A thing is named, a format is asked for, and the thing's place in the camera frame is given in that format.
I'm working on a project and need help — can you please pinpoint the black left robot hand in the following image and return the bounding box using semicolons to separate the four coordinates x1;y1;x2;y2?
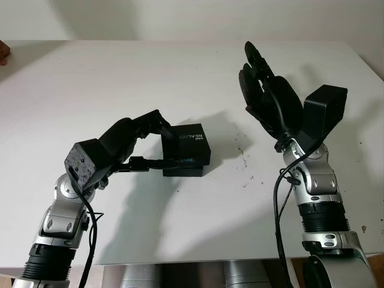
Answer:
98;109;181;175

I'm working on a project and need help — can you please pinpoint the black RealSense box lid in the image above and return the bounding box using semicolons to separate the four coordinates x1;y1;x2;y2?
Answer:
161;122;212;169

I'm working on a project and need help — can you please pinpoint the grey left robot thigh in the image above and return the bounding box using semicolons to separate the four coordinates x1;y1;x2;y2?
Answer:
121;263;163;288

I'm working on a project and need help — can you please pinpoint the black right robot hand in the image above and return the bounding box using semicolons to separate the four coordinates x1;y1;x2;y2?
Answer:
238;41;304;141

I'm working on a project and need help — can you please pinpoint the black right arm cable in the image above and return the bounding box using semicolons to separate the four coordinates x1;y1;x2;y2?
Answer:
272;143;325;288

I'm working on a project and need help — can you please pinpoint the grey right robot thigh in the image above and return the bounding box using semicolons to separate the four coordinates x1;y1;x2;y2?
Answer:
224;260;271;288

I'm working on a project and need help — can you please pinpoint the bare person hand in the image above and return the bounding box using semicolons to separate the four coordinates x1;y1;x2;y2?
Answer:
0;40;12;66

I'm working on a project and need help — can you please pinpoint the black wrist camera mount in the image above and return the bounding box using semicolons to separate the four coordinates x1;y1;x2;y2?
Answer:
64;139;110;191
292;85;349;151

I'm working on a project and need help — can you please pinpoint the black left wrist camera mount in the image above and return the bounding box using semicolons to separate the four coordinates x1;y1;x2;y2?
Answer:
64;139;110;191

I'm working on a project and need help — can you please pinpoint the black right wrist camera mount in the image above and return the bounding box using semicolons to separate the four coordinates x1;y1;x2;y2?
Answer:
292;85;349;151

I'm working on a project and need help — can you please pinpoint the black box base with foam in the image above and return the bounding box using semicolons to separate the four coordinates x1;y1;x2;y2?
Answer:
163;163;205;178

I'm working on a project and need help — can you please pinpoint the grey robot thigh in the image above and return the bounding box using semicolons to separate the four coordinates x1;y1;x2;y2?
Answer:
224;260;271;288
121;263;163;288

